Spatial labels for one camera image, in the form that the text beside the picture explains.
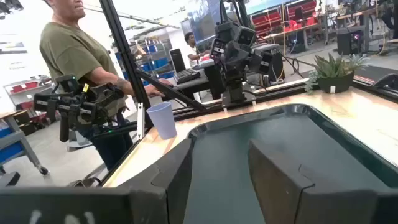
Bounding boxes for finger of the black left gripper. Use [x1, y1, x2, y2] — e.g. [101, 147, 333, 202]
[252, 51, 274, 75]
[210, 39, 226, 62]

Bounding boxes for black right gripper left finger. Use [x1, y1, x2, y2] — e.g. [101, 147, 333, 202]
[118, 138, 194, 224]

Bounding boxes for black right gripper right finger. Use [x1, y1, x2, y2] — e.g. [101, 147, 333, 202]
[248, 139, 379, 224]

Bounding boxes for blue plastic cup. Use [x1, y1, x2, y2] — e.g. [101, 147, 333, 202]
[146, 101, 178, 141]

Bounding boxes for dark green plastic tray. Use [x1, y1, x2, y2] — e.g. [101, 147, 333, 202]
[183, 103, 398, 224]

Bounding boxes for person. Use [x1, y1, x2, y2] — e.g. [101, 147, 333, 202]
[39, 0, 174, 172]
[184, 32, 211, 68]

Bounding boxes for black keyboard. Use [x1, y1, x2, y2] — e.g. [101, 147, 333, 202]
[173, 68, 201, 85]

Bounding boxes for black computer monitor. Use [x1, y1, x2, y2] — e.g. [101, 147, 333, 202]
[169, 48, 187, 74]

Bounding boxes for rack with red bins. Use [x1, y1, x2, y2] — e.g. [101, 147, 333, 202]
[251, 0, 318, 35]

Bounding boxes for succulent plant in black pot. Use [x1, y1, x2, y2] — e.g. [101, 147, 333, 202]
[304, 53, 371, 95]

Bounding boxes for black computer tower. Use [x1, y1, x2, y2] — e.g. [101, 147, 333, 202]
[336, 27, 365, 56]

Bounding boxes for black hazard-striped floor mat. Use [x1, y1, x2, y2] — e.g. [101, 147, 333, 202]
[353, 64, 398, 86]

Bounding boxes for grey cart with blue bins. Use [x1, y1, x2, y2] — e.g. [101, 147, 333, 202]
[0, 111, 50, 175]

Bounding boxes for shelf with red bins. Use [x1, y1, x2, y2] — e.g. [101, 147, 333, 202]
[3, 75, 54, 110]

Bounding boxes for wire shelf with blue bins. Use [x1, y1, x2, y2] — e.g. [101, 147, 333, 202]
[130, 37, 175, 82]

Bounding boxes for black aluminium table frame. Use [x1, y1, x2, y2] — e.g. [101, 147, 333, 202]
[70, 0, 398, 187]

